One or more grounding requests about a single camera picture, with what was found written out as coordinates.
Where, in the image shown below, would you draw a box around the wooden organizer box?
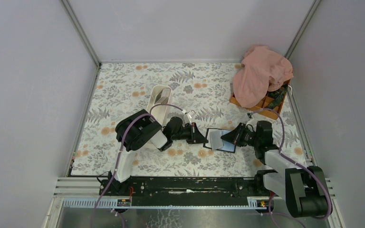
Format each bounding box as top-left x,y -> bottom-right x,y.
229,80 -> 290,120

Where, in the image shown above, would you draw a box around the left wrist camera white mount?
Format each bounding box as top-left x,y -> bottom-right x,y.
182,110 -> 196,124

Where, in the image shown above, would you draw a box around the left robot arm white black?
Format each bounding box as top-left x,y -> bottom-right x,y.
111,109 -> 208,182

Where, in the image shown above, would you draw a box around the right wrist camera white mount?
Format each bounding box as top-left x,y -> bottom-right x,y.
246,113 -> 259,127

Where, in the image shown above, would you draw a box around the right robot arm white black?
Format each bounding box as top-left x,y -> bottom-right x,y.
221,121 -> 332,218

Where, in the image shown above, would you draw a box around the floral patterned table mat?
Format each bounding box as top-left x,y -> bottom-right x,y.
71,62 -> 311,178

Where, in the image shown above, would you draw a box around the cream plastic oblong tray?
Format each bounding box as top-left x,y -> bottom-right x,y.
144,85 -> 172,149

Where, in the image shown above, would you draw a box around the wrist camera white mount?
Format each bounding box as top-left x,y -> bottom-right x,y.
182,110 -> 196,124
246,113 -> 259,127

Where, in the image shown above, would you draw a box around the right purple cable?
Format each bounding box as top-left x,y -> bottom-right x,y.
247,108 -> 333,228

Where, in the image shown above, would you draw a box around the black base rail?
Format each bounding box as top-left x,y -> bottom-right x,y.
99,176 -> 271,207

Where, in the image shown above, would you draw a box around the pink cloth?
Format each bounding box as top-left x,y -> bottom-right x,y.
232,45 -> 294,108

